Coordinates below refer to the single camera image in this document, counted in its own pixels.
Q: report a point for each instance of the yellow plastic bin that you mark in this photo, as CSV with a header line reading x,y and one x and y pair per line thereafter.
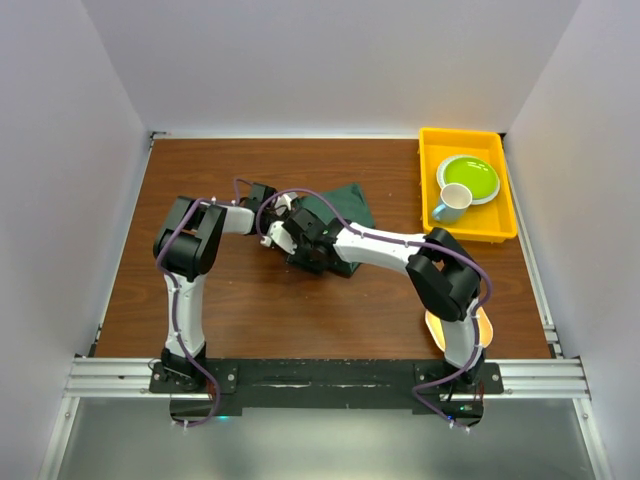
x,y
494,222

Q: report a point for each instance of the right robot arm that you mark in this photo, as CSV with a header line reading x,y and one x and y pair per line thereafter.
x,y
449,283

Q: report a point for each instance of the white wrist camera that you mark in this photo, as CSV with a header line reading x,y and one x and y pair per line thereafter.
x,y
278,236
284,203

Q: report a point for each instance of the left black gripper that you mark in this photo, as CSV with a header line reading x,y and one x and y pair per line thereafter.
x,y
286,214

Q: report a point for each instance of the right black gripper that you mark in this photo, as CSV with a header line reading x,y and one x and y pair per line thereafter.
x,y
298,260

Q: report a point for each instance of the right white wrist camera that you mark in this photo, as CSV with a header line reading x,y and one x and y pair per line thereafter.
x,y
278,236

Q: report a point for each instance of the cream square bowl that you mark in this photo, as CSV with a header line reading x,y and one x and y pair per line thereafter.
x,y
434,326

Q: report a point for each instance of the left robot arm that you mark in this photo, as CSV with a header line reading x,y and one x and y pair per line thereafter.
x,y
185,250

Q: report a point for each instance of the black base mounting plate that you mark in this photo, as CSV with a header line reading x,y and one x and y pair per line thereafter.
x,y
333,384

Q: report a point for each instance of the aluminium frame rail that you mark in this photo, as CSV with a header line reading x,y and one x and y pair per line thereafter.
x,y
256,307

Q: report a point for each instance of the green plate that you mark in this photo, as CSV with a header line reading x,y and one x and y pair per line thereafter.
x,y
476,174

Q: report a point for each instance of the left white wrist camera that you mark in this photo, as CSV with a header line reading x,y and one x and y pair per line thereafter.
x,y
284,203

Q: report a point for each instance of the dark green cloth napkin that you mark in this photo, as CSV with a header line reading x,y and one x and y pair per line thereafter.
x,y
351,203

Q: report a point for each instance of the white blue mug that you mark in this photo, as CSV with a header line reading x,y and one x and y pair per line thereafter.
x,y
453,202

